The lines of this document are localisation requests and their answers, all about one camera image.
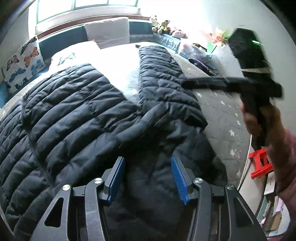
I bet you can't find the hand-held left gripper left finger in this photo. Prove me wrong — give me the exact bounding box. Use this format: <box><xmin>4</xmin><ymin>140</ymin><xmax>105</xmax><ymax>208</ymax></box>
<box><xmin>30</xmin><ymin>156</ymin><xmax>126</xmax><ymax>241</ymax></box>

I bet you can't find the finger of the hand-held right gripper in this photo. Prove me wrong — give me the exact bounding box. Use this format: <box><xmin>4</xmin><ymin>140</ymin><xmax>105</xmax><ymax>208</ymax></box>
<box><xmin>181</xmin><ymin>77</ymin><xmax>249</xmax><ymax>91</ymax></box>

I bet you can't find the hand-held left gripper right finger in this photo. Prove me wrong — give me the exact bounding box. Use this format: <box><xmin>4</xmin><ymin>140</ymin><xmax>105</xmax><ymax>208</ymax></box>
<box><xmin>171</xmin><ymin>156</ymin><xmax>263</xmax><ymax>241</ymax></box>

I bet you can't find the black down jacket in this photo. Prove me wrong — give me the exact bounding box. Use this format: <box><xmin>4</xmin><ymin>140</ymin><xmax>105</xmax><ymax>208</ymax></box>
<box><xmin>0</xmin><ymin>45</ymin><xmax>228</xmax><ymax>241</ymax></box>

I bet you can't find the person's right forearm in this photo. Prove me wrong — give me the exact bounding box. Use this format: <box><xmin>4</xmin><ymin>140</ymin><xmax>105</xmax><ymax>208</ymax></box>
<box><xmin>266</xmin><ymin>104</ymin><xmax>296</xmax><ymax>241</ymax></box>

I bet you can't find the person's right hand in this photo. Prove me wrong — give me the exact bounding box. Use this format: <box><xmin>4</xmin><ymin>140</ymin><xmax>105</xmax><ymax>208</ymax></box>
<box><xmin>240</xmin><ymin>103</ymin><xmax>288</xmax><ymax>149</ymax></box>

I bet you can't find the purple cloth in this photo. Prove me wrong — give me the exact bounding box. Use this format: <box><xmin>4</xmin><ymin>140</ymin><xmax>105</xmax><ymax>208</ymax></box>
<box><xmin>188</xmin><ymin>58</ymin><xmax>221</xmax><ymax>76</ymax></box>

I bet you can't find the clear bag of toys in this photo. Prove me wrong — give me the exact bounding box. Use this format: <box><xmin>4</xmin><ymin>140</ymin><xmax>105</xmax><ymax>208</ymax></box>
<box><xmin>179</xmin><ymin>43</ymin><xmax>212</xmax><ymax>63</ymax></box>

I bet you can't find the colourful pinwheel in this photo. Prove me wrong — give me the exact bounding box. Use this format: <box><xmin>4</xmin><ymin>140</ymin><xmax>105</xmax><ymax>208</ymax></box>
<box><xmin>209</xmin><ymin>26</ymin><xmax>232</xmax><ymax>53</ymax></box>

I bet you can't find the pink pig plush toy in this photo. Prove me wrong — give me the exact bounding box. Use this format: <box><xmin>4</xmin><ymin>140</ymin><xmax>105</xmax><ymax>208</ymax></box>
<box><xmin>171</xmin><ymin>29</ymin><xmax>188</xmax><ymax>39</ymax></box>

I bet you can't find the monkey plush toy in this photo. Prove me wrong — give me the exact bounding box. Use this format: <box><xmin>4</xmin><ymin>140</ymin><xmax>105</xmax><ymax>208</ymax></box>
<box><xmin>151</xmin><ymin>20</ymin><xmax>172</xmax><ymax>35</ymax></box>

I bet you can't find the red plastic stool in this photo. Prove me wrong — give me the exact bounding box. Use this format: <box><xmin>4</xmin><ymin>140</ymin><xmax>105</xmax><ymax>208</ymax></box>
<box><xmin>248</xmin><ymin>148</ymin><xmax>274</xmax><ymax>179</ymax></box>

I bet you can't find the blue padded bed surround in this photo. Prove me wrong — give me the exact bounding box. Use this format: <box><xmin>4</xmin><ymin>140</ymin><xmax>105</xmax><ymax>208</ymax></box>
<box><xmin>0</xmin><ymin>21</ymin><xmax>181</xmax><ymax>109</ymax></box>

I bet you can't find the cardboard box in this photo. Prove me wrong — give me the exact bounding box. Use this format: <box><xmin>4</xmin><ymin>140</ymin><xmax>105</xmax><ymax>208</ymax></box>
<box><xmin>261</xmin><ymin>174</ymin><xmax>292</xmax><ymax>237</ymax></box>

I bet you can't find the grey plain pillow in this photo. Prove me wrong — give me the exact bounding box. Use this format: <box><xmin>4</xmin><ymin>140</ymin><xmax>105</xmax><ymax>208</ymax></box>
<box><xmin>84</xmin><ymin>17</ymin><xmax>130</xmax><ymax>49</ymax></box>

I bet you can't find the white pillow with butterfly print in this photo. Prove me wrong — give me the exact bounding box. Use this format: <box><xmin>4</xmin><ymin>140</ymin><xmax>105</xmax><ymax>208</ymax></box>
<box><xmin>49</xmin><ymin>40</ymin><xmax>100</xmax><ymax>70</ymax></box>

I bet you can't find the green-framed window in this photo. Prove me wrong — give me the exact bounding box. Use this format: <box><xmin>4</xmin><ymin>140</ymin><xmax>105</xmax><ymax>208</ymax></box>
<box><xmin>36</xmin><ymin>0</ymin><xmax>139</xmax><ymax>24</ymax></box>

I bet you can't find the butterfly print cushion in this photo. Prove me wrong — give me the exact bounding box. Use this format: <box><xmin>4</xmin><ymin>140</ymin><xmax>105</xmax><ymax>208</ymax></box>
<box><xmin>1</xmin><ymin>36</ymin><xmax>47</xmax><ymax>94</ymax></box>

